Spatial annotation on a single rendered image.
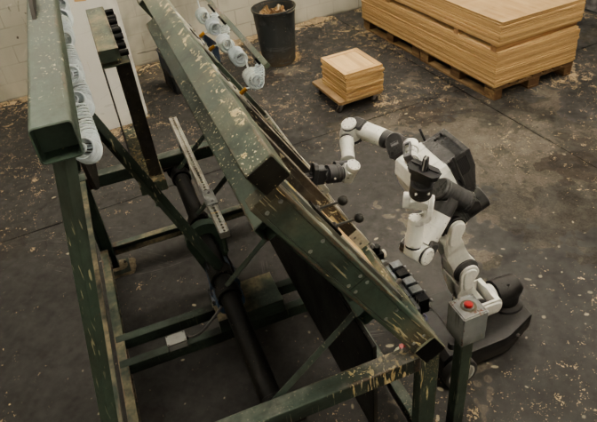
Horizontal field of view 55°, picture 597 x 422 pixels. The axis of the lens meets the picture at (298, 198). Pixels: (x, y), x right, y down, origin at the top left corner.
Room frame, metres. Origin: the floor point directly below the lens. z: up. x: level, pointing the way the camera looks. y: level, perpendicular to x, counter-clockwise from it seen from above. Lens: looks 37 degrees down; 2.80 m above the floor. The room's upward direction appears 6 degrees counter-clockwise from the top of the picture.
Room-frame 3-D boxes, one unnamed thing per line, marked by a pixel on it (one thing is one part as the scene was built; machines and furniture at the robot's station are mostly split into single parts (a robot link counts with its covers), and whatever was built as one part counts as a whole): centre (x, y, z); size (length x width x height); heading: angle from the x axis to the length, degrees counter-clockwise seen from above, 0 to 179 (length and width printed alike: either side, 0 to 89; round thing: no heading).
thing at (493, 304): (2.22, -0.94, 0.28); 0.21 x 0.20 x 0.13; 107
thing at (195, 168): (2.79, 0.57, 1.00); 1.30 x 0.05 x 0.04; 17
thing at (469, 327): (1.62, -0.65, 0.84); 0.12 x 0.12 x 0.18; 17
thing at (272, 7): (6.51, 0.04, 0.33); 0.52 x 0.51 x 0.65; 22
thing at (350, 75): (5.38, -0.62, 0.20); 0.61 x 0.53 x 0.40; 22
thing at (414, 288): (2.02, -0.46, 0.69); 0.50 x 0.14 x 0.24; 17
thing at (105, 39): (3.01, 0.90, 1.38); 0.70 x 0.15 x 0.85; 17
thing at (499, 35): (6.27, -1.99, 0.39); 2.46 x 1.05 x 0.78; 22
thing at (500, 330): (2.21, -0.91, 0.19); 0.64 x 0.52 x 0.33; 107
